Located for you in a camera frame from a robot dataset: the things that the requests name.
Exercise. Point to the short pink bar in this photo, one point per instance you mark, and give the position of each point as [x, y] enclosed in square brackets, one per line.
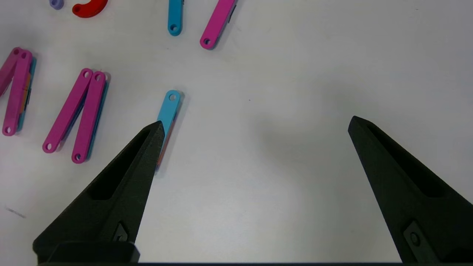
[218, 24]

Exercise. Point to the small red arc piece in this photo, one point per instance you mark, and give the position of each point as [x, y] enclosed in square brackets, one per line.
[89, 9]

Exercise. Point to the short purple bar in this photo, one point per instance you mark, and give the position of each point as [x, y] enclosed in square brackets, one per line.
[56, 3]

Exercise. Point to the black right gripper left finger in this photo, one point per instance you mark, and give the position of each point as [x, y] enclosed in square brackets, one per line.
[111, 199]

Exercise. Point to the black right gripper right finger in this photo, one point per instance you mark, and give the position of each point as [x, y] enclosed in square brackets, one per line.
[417, 199]

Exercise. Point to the short blue bar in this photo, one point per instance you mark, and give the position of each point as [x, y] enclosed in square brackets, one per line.
[175, 16]

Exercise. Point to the long blue bar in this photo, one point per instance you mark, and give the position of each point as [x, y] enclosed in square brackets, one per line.
[169, 111]

